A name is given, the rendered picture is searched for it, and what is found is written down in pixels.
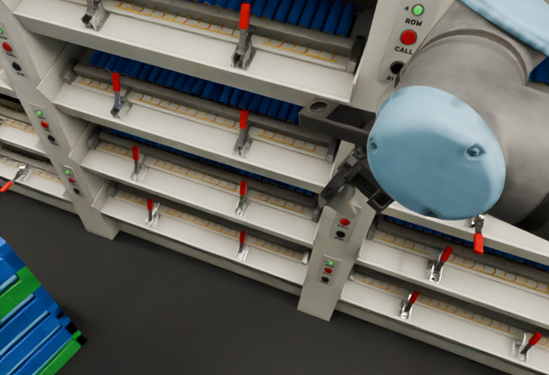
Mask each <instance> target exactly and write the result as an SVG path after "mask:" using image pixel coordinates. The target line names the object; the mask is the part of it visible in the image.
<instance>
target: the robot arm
mask: <svg viewBox="0 0 549 375"><path fill-rule="evenodd" d="M548 56H549V5H548V4H547V3H546V2H544V1H543V0H453V2H452V3H451V4H450V6H449V7H448V8H447V10H446V11H445V12H444V14H443V15H442V16H441V17H440V19H439V20H438V21H437V23H436V24H435V26H434V27H433V28H432V29H431V31H430V32H429V33H428V35H427V36H426V37H425V38H424V40H423V41H422V43H421V44H420V45H419V47H418V48H417V50H416V51H415V52H414V53H413V54H412V55H411V57H410V58H409V59H408V61H407V62H406V64H405V65H404V67H403V68H402V69H401V70H400V71H399V73H398V74H397V75H396V76H395V78H394V79H393V80H392V82H391V83H390V85H389V86H388V87H387V89H386V90H385V91H384V92H383V93H382V95H381V96H380V98H379V99H378V101H377V103H376V111H375V112H372V111H368V110H366V109H360V108H356V107H354V106H350V105H344V104H342V103H338V102H335V101H331V100H326V99H323V98H319V97H315V98H314V99H313V100H312V101H311V102H310V103H309V104H308V105H307V106H305V107H304V108H303V109H302V110H301V111H300V112H299V113H298V118H299V124H300V126H301V127H303V128H306V129H309V130H311V131H314V132H318V133H321V134H324V135H327V136H331V137H334V138H337V139H339V140H342V141H346V142H350V143H352V144H355V148H354V149H353V150H352V151H351V152H350V153H349V154H348V155H347V157H346V158H345V159H344V160H343V162H342V163H341V164H340V165H339V167H338V168H337V170H338V172H337V173H336V175H335V176H334V177H333V178H332V180H331V181H330V182H329V183H327V185H326V186H325V187H324V189H323V190H322V192H321V193H320V195H319V207H321V208H322V207H323V206H329V207H330V208H332V209H333V210H335V211H337V212H339V213H340V214H342V215H343V216H344V217H347V218H349V219H353V218H355V217H356V215H357V213H356V210H355V208H354V206H353V204H352V202H351V199H352V197H353V196H354V195H355V188H356V189H357V190H359V191H360V192H361V193H362V194H363V195H364V196H365V197H367V198H368V201H367V202H366V203H367V204H368V205H369V206H370V207H371V208H373V209H374V210H375V211H376V212H377V213H378V214H380V213H381V212H382V211H383V210H385V209H386V208H387V207H388V206H390V205H391V204H392V203H393V202H394V201H396V202H397V203H399V204H401V205H402V206H404V207H405V208H407V209H409V210H411V211H413V212H415V213H417V214H420V215H423V216H425V217H433V218H437V219H440V220H443V221H459V220H464V219H468V218H471V217H475V216H477V215H480V214H481V213H483V212H484V213H487V214H489V215H490V216H492V217H495V218H497V219H499V220H501V221H505V222H506V223H508V224H510V225H513V226H515V227H517V228H519V229H521V230H524V231H526V232H528V233H530V234H533V235H535V236H538V237H539V238H541V239H544V240H546V241H548V242H549V94H546V93H544V92H540V91H537V90H534V89H532V88H530V87H526V86H527V82H528V79H529V74H530V72H531V71H532V70H533V69H534V68H535V67H536V66H537V65H538V64H540V63H541V62H542V61H543V60H544V59H546V58H547V57H548ZM342 186H344V188H343V189H342V190H341V191H340V192H338V190H339V189H340V188H341V187H342ZM384 205H385V206H384Z"/></svg>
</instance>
